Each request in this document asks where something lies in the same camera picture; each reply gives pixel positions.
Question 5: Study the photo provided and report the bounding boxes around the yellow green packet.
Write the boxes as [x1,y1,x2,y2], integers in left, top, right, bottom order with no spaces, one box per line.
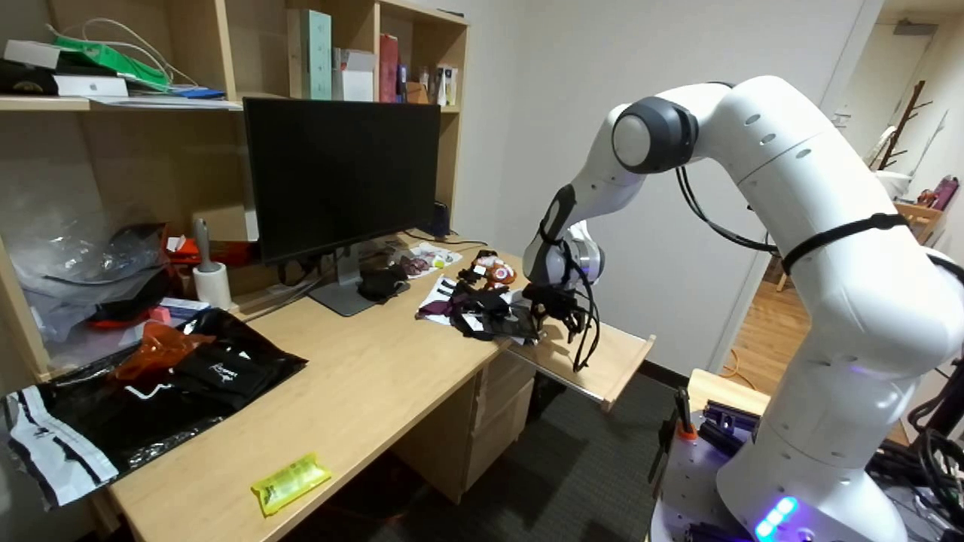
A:
[251,452,335,520]

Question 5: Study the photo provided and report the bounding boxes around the black gloves pile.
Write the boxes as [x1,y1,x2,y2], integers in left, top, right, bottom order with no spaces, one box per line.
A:
[447,279,536,345]

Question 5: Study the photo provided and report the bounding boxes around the grey robot cart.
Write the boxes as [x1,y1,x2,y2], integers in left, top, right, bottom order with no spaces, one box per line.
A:
[649,367,964,542]

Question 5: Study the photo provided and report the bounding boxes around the white paper roll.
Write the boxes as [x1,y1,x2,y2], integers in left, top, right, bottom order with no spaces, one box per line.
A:
[191,214,236,311]

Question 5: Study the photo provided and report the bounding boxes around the wooden coat rack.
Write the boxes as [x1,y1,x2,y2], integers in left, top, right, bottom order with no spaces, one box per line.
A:
[870,78,932,174]

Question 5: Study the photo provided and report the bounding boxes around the black computer monitor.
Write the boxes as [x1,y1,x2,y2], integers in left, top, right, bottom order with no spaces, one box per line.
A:
[241,97,443,321]

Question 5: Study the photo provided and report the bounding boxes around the black plastic bag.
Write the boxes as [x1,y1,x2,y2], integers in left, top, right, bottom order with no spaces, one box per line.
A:
[38,309,309,475]

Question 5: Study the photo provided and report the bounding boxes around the purple black clamp device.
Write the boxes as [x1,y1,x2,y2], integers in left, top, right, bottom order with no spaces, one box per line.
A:
[690,398,767,458]

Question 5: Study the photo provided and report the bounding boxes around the clear plastic bags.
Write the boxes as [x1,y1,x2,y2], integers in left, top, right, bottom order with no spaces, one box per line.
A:
[13,222,176,345]

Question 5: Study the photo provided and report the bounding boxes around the pink bottle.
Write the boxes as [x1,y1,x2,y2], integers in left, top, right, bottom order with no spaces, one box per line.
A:
[928,174,962,214]

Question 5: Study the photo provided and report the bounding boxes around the teal book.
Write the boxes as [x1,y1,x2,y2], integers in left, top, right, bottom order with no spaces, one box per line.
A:
[285,7,336,104]

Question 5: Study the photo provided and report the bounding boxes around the white flat box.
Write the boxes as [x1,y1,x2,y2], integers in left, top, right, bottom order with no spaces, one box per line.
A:
[335,46,381,104]

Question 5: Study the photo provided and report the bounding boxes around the red round tin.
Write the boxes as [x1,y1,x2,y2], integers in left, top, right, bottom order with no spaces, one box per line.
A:
[469,251,521,295]

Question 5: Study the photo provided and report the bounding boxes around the green plastic item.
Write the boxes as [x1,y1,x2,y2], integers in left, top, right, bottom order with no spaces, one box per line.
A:
[49,34,177,97]

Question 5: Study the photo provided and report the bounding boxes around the wooden shelf hutch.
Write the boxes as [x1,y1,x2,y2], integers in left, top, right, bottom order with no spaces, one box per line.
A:
[0,0,472,385]

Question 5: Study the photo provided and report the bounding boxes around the orange plastic bag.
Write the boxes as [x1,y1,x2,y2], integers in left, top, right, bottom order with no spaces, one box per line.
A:
[114,321,205,385]

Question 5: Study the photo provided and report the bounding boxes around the black flat item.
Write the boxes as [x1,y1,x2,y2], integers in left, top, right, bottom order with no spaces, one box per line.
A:
[0,57,56,99]

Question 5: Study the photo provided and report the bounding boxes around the wooden desk with drawers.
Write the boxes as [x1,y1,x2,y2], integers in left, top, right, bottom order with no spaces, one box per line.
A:
[102,236,545,542]

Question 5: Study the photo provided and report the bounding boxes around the printed magazine page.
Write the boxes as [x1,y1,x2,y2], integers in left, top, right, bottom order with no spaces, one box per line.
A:
[404,238,466,277]

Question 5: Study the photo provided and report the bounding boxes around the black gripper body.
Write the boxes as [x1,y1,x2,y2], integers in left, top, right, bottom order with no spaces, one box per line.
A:
[521,283,587,326]

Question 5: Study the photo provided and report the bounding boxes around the small white box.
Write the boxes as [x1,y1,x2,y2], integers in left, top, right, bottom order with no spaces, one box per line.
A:
[55,74,132,104]

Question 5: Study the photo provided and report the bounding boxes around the white grey mailer bag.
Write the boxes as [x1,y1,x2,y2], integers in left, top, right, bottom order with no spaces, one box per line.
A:
[2,385,120,509]

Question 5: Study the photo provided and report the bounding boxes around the small black pouch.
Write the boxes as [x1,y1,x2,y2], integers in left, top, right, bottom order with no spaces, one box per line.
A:
[355,261,414,305]

